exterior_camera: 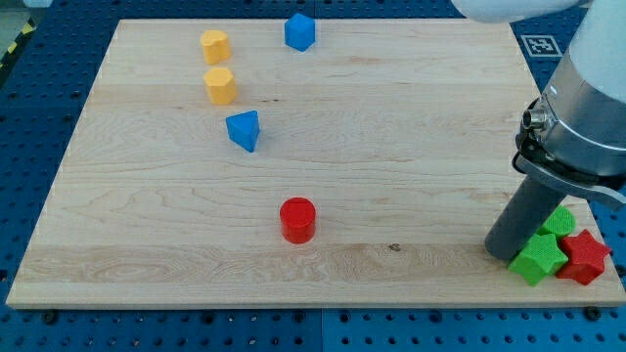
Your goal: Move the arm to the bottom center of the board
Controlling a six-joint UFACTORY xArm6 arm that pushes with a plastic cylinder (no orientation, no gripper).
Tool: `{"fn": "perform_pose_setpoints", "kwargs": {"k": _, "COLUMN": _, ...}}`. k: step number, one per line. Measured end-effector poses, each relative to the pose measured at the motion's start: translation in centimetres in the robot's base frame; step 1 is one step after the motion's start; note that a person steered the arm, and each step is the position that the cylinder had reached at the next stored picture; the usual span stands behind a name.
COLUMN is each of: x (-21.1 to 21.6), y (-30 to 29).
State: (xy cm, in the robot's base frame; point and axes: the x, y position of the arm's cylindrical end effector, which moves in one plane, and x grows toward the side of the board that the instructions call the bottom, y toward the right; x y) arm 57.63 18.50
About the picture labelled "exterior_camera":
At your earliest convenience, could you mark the red star block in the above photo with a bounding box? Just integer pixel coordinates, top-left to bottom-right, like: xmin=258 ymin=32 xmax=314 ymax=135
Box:
xmin=556 ymin=229 xmax=611 ymax=286

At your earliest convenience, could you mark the red cylinder block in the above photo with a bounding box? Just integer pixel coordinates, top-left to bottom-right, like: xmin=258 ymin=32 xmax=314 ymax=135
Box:
xmin=279 ymin=198 xmax=317 ymax=244

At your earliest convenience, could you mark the yellow octagon block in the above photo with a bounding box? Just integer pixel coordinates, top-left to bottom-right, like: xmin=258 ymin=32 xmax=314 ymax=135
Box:
xmin=203 ymin=67 xmax=238 ymax=105

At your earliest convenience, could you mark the green star block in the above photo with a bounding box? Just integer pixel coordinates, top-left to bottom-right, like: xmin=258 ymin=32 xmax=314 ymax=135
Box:
xmin=508 ymin=234 xmax=569 ymax=286

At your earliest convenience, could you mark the wooden board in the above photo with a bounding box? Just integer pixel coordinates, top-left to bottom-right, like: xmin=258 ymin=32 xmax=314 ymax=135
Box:
xmin=7 ymin=20 xmax=625 ymax=309

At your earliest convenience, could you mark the black and white fiducial marker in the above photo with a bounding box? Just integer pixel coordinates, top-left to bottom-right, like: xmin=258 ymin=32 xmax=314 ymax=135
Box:
xmin=521 ymin=34 xmax=562 ymax=58

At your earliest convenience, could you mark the green cylinder block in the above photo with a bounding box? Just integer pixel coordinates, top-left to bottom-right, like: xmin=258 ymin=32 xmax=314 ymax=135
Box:
xmin=537 ymin=205 xmax=576 ymax=239

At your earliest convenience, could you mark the blue triangle block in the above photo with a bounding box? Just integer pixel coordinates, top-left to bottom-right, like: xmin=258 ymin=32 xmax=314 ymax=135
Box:
xmin=225 ymin=110 xmax=260 ymax=153

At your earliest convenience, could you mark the yellow heart block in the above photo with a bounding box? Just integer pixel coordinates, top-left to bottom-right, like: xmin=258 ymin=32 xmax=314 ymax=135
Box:
xmin=201 ymin=29 xmax=232 ymax=65

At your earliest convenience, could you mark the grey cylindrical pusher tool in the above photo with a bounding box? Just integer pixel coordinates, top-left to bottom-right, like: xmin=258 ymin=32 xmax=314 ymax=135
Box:
xmin=484 ymin=177 xmax=565 ymax=261

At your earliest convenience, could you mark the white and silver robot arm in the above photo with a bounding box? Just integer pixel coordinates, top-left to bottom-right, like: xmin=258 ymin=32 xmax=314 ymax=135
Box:
xmin=507 ymin=0 xmax=625 ymax=212

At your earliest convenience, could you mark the blue hexagon block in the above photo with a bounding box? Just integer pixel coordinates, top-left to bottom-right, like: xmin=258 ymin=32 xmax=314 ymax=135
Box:
xmin=284 ymin=13 xmax=316 ymax=52

